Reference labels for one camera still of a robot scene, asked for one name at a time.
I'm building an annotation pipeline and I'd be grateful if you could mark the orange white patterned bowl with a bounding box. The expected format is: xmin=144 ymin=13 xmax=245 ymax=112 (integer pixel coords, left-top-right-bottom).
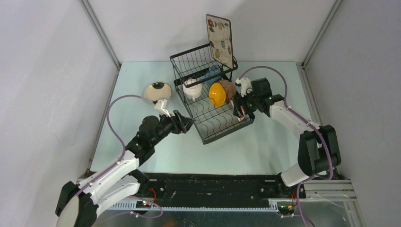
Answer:
xmin=233 ymin=105 xmax=246 ymax=122

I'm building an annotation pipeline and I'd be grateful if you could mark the tan bowl with dark rim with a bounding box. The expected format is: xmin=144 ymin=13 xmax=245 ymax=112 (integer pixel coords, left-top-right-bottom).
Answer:
xmin=219 ymin=79 xmax=237 ymax=103

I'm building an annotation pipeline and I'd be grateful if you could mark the white two-handled soup cup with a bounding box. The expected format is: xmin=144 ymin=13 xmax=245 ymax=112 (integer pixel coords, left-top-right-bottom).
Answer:
xmin=183 ymin=79 xmax=202 ymax=101

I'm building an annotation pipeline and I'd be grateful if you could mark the round cream plate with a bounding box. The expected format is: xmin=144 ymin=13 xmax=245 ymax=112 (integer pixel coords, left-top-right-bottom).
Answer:
xmin=143 ymin=82 xmax=172 ymax=101

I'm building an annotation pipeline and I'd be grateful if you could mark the yellow plastic bowl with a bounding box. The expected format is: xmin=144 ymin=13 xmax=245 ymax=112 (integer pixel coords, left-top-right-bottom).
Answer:
xmin=209 ymin=82 xmax=227 ymax=107

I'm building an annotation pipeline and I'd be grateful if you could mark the blue floral mug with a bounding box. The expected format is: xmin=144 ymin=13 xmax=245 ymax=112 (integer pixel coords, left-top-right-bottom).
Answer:
xmin=203 ymin=65 xmax=222 ymax=86

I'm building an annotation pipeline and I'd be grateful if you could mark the square floral ceramic plate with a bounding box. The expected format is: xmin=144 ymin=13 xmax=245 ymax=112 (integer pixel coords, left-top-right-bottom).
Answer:
xmin=206 ymin=14 xmax=234 ymax=69

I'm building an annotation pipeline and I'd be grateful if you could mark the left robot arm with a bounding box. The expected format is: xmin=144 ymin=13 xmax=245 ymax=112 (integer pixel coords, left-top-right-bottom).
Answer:
xmin=55 ymin=110 xmax=196 ymax=227

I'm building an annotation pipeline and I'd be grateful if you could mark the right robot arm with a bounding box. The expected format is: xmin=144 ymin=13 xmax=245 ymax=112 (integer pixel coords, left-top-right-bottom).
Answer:
xmin=231 ymin=78 xmax=341 ymax=187

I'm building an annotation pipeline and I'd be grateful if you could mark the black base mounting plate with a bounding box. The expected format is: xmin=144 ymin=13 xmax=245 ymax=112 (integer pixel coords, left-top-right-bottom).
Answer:
xmin=129 ymin=170 xmax=306 ymax=209

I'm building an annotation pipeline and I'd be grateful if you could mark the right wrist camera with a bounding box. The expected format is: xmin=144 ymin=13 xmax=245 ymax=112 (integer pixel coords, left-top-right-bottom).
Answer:
xmin=235 ymin=77 xmax=253 ymax=97

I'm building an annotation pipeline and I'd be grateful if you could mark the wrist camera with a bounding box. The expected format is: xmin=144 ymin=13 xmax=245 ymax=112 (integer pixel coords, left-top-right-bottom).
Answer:
xmin=235 ymin=77 xmax=253 ymax=97
xmin=154 ymin=98 xmax=171 ymax=117

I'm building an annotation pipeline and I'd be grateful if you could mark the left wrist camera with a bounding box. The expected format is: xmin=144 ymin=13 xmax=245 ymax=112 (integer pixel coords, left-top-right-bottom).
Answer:
xmin=154 ymin=98 xmax=171 ymax=117

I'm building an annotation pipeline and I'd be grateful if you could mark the black wire dish rack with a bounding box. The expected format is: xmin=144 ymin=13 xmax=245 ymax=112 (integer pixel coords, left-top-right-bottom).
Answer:
xmin=170 ymin=44 xmax=255 ymax=145

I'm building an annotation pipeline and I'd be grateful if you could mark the grey slotted cable duct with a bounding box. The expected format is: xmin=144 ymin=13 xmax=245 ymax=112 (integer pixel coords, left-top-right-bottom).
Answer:
xmin=109 ymin=200 xmax=279 ymax=212

